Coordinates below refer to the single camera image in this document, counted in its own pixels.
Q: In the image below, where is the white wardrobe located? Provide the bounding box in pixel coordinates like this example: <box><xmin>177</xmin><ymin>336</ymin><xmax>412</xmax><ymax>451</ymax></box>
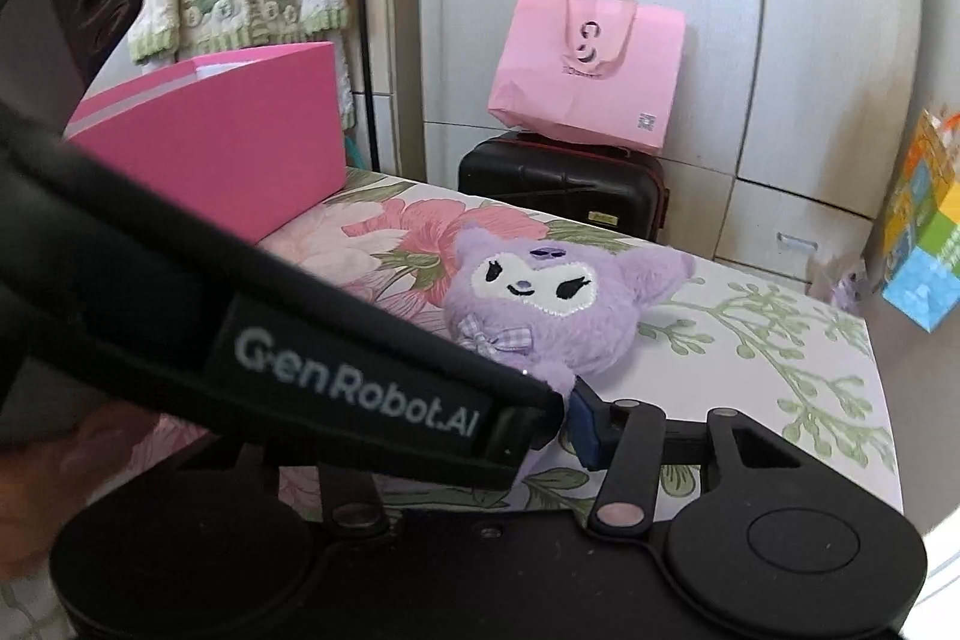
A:
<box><xmin>416</xmin><ymin>0</ymin><xmax>923</xmax><ymax>304</ymax></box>

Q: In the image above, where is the black vertical pole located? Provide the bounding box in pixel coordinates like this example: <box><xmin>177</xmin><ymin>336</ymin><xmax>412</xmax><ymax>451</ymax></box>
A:
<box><xmin>356</xmin><ymin>0</ymin><xmax>380</xmax><ymax>172</ymax></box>

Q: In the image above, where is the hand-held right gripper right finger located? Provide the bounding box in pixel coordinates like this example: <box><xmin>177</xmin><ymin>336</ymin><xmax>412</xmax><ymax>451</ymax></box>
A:
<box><xmin>568</xmin><ymin>379</ymin><xmax>800</xmax><ymax>540</ymax></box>

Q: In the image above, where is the purple plush toy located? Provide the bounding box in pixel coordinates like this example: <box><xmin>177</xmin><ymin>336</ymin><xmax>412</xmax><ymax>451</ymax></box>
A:
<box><xmin>441</xmin><ymin>220</ymin><xmax>695</xmax><ymax>483</ymax></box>

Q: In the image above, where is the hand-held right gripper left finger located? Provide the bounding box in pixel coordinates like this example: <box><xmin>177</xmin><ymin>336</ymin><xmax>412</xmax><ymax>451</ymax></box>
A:
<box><xmin>319</xmin><ymin>460</ymin><xmax>391</xmax><ymax>537</ymax></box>

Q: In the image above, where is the colourful gift bag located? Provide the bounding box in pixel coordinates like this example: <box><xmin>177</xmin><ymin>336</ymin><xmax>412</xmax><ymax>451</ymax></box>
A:
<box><xmin>874</xmin><ymin>107</ymin><xmax>960</xmax><ymax>333</ymax></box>

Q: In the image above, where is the floral bedsheet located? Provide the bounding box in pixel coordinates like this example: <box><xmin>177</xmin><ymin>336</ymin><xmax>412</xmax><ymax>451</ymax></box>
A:
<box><xmin>150</xmin><ymin>164</ymin><xmax>901</xmax><ymax>525</ymax></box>

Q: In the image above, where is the pink tote bag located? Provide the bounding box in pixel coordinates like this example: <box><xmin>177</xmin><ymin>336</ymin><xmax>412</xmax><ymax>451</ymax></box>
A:
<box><xmin>487</xmin><ymin>0</ymin><xmax>686</xmax><ymax>156</ymax></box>

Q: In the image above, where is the pink cardboard box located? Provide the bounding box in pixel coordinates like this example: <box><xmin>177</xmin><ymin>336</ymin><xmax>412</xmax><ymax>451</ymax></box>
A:
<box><xmin>64</xmin><ymin>41</ymin><xmax>350</xmax><ymax>244</ymax></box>

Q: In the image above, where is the black suitcase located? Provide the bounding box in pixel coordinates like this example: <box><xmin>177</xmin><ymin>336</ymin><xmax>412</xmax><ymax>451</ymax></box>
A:
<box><xmin>457</xmin><ymin>131</ymin><xmax>668</xmax><ymax>245</ymax></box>

